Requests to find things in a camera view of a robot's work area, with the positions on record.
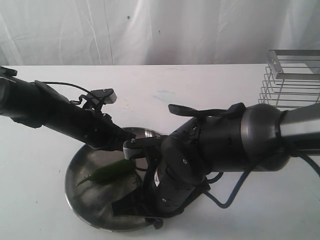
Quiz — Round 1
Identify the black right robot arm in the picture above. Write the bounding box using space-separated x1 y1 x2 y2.
111 103 320 229

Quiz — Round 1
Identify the round steel plate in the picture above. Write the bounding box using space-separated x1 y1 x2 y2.
64 126 171 225

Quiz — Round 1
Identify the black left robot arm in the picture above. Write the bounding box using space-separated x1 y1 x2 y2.
0 66 135 151

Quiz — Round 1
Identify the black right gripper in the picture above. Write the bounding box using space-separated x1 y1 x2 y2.
111 169 210 229

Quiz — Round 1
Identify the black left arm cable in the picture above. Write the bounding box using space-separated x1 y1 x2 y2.
42 81 88 105

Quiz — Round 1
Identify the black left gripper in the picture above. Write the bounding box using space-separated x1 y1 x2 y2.
79 109 136 151

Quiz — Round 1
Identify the green chili pepper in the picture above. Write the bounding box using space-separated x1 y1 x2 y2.
76 159 136 187

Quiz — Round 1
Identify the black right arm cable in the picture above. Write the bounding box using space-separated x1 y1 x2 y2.
199 147 320 209

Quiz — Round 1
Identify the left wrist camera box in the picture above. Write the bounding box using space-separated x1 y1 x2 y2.
87 88 117 105

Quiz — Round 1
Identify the white backdrop curtain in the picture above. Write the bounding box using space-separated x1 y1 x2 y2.
0 0 320 66

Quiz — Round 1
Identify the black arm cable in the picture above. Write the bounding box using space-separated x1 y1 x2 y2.
42 81 88 105
199 147 320 209

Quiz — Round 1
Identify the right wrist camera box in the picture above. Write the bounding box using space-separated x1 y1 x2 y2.
123 135 167 160

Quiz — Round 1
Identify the steel wire utensil rack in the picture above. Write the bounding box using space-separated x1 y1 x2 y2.
258 49 320 110

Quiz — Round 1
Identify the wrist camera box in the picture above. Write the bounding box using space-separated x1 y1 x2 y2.
123 135 167 160
87 88 117 105

